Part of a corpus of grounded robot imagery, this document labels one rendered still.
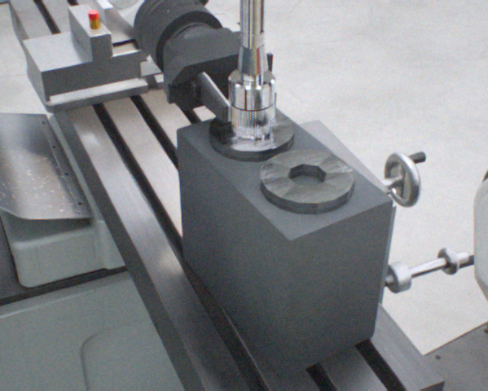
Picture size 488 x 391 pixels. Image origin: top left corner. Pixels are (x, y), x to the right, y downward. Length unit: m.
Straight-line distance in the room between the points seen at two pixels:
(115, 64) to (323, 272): 0.64
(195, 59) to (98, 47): 0.44
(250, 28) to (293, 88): 2.52
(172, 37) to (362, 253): 0.32
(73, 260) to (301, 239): 0.59
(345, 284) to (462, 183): 2.04
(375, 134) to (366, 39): 0.82
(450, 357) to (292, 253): 0.69
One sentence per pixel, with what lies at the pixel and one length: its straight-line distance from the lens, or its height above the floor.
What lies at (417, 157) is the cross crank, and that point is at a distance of 1.61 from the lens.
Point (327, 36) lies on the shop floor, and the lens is 3.73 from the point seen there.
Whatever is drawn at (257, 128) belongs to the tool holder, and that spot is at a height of 1.16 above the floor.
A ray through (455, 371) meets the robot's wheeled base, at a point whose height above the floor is 0.59.
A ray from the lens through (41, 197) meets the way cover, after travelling 1.19.
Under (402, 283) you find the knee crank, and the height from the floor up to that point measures 0.53.
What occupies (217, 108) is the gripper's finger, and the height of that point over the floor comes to 1.17.
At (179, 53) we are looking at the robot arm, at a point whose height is 1.20.
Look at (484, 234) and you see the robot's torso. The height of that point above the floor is 0.97.
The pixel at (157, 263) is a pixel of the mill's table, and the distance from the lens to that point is 0.95.
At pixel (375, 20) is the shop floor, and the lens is 3.91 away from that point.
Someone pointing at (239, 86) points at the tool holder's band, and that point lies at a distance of 0.77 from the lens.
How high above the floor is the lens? 1.57
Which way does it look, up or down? 37 degrees down
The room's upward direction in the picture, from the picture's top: straight up
